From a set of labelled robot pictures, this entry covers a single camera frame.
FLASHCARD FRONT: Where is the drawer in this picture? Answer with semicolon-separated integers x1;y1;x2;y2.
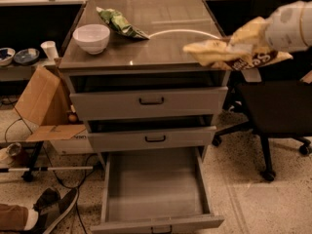
70;87;227;121
91;147;224;234
88;126;216;152

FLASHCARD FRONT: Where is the bottom drawer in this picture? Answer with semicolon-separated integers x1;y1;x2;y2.
91;147;224;234

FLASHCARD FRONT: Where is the small brown cup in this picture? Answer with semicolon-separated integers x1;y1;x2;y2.
0;142;29;167

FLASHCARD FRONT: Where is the middle drawer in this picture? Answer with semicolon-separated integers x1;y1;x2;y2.
88;126;216;152

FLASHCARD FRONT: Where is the grey drawer cabinet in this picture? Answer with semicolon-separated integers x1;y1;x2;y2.
58;0;236;163

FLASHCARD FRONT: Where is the low grey shelf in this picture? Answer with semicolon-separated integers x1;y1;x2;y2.
0;58;61;82

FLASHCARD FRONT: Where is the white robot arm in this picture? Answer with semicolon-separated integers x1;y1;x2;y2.
229;1;312;53

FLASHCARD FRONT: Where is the open cardboard box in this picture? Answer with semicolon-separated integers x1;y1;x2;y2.
15;65;86;142

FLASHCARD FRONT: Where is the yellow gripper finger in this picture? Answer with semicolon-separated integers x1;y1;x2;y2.
230;17;269;46

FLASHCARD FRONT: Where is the black office chair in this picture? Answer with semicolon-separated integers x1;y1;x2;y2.
213;0;312;181

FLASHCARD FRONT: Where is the black floor cable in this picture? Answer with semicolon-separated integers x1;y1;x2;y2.
0;96;101;234

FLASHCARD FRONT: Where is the top drawer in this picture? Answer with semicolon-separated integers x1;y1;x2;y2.
70;87;227;121

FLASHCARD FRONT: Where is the white metal rod stand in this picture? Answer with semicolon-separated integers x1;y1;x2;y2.
0;141;94;182

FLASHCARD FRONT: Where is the white patterned bowl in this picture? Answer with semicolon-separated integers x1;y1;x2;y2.
0;48;16;66

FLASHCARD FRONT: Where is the green chip bag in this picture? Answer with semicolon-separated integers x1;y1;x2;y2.
97;7;149;40

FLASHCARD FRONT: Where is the white paper cup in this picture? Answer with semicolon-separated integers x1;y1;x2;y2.
41;41;59;60

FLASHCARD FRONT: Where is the dark sneaker shoe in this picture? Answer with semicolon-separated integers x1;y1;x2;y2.
30;187;78;234

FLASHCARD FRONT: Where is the brown chip bag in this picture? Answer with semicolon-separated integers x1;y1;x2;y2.
183;40;293;71

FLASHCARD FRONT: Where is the blue patterned bowl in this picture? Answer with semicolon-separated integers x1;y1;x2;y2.
14;48;40;65

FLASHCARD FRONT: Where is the brown trouser leg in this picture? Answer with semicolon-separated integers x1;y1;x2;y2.
0;204;28;231

